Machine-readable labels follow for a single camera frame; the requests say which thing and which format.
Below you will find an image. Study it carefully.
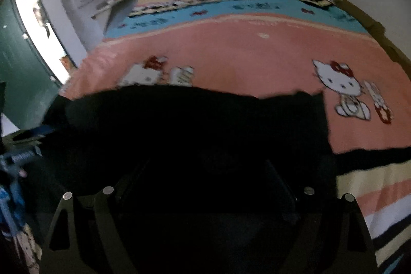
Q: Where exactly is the olive green mattress edge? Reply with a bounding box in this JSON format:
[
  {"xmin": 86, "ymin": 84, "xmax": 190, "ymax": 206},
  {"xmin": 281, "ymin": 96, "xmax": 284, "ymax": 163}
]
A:
[{"xmin": 334, "ymin": 0, "xmax": 410, "ymax": 67}]

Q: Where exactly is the large black jacket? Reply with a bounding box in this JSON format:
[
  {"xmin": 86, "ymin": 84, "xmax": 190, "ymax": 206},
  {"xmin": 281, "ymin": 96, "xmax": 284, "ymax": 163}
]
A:
[{"xmin": 42, "ymin": 86, "xmax": 335, "ymax": 273}]

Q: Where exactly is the striped Hello Kitty blanket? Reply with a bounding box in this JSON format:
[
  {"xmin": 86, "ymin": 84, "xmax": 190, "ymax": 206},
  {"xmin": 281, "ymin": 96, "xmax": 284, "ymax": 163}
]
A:
[{"xmin": 15, "ymin": 0, "xmax": 411, "ymax": 274}]

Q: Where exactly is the dark green door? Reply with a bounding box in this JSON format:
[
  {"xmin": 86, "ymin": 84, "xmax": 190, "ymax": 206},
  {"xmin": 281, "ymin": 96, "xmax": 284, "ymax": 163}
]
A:
[{"xmin": 0, "ymin": 0, "xmax": 61, "ymax": 129}]

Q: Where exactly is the white bedside shelf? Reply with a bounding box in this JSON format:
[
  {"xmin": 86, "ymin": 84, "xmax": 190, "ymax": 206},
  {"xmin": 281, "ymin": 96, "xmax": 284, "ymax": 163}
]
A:
[{"xmin": 78, "ymin": 0, "xmax": 137, "ymax": 35}]

